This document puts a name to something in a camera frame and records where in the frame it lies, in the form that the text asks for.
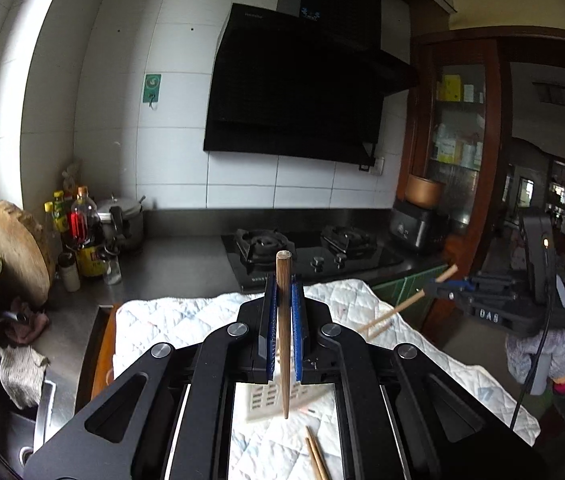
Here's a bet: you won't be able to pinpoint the round wooden cutting board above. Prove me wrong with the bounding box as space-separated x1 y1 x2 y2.
0 200 56 309

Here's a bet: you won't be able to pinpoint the white plastic utensil holder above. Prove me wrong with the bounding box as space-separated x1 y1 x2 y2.
235 382 337 424

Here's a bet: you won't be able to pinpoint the small red bottle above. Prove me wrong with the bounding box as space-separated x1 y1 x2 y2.
68 210 90 249

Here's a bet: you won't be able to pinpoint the white quilted mat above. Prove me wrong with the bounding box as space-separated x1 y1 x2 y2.
111 280 542 480

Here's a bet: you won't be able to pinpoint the yellow label dark jar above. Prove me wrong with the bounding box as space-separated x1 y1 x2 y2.
76 244 106 279

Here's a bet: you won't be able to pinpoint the metal pressure cooker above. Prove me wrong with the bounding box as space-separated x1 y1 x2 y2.
96 194 146 254

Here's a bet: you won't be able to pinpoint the green cabinet doors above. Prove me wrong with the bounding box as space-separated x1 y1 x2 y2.
371 264 444 332

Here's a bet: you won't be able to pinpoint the green wall hook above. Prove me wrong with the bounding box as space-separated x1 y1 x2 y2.
142 73 162 109

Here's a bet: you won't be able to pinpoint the yellow box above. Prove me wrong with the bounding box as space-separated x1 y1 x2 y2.
437 75 464 103

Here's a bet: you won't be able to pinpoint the wooden chopstick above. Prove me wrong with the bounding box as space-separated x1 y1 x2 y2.
307 437 326 480
369 294 426 339
357 265 459 334
305 425 333 480
275 250 294 420

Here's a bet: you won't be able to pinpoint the wooden glass cabinet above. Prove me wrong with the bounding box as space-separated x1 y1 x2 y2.
397 29 514 273

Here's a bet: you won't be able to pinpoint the black gas stove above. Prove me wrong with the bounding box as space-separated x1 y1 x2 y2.
220 224 406 294

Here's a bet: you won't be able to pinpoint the grey knit rag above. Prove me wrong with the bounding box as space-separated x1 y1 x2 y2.
0 344 51 409

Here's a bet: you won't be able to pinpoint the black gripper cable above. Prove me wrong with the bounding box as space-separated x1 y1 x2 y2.
509 330 549 432

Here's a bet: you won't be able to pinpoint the pink cloth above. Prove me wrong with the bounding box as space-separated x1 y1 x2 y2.
3 299 52 347

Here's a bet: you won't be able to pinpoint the yellow cap green bottle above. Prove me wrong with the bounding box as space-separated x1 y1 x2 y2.
52 190 71 235

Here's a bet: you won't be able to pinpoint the black countertop appliance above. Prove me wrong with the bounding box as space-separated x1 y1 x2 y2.
389 198 447 255

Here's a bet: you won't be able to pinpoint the white shaker jar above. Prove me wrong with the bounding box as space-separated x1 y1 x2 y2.
57 252 82 293

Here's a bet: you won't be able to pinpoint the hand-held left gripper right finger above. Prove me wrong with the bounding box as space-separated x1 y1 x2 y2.
291 280 546 480

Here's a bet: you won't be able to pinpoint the clear bottle orange cap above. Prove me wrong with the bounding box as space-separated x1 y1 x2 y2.
70 186 102 252

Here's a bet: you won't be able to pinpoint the metal sink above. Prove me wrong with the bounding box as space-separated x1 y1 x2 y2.
0 347 59 480

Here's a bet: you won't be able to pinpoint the small glass jar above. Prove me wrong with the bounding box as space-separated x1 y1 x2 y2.
102 254 122 285

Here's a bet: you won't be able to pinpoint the black range hood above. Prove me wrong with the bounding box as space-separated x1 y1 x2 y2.
203 0 419 164

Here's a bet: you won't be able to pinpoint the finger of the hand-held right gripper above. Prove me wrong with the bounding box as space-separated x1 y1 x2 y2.
425 275 481 293
440 290 481 307

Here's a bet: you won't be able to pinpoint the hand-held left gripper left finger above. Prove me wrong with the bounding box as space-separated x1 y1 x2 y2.
22 279 280 480

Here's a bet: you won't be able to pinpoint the copper pot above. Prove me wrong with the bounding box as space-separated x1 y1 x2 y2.
406 173 446 209

